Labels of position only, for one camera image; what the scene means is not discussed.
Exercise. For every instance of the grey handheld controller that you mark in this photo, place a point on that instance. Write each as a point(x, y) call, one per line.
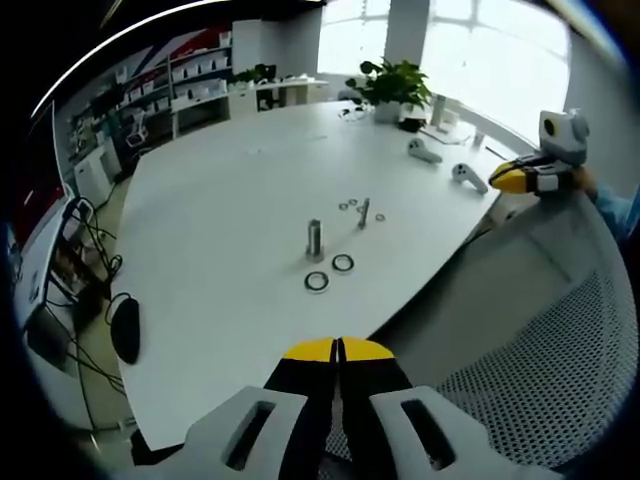
point(470, 177)
point(425, 152)

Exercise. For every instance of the white low cabinet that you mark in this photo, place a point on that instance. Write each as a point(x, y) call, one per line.
point(95, 175)

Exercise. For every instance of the thick metal threaded stud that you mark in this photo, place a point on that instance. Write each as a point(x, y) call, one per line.
point(315, 242)

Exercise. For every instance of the dark small box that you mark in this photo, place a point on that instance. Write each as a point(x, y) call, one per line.
point(413, 124)

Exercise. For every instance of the white bottle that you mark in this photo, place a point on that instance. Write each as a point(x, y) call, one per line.
point(439, 112)

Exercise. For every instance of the thin metal threaded stud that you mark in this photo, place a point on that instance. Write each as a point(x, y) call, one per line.
point(363, 214)

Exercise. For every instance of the green potted plant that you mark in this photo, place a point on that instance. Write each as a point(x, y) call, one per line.
point(395, 87)

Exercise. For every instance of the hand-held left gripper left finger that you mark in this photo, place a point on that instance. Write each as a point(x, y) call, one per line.
point(240, 430)

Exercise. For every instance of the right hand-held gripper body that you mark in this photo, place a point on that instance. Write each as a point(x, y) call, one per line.
point(565, 135)

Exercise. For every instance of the white storage shelving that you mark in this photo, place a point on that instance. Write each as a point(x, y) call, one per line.
point(190, 80)

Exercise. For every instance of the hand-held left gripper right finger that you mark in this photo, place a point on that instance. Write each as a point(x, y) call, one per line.
point(425, 425)

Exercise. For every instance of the large metal washer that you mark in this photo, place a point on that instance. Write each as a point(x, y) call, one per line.
point(318, 282)
point(343, 263)

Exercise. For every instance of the computer monitor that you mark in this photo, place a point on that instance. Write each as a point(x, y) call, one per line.
point(37, 200)

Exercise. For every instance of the white background desk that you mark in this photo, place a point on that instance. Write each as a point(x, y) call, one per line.
point(290, 92)

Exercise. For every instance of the grey mesh office chair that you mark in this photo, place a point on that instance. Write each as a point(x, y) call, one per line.
point(540, 320)

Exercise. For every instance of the black oval floor object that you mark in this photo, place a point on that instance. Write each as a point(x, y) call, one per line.
point(126, 332)

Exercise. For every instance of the person's right hand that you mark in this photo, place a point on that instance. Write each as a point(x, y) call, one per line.
point(585, 179)

